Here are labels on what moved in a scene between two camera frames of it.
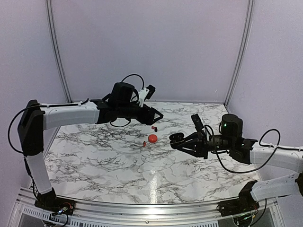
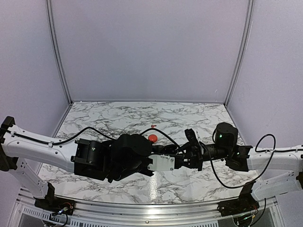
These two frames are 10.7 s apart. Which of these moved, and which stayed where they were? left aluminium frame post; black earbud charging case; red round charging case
Moved: black earbud charging case
Stayed: red round charging case; left aluminium frame post
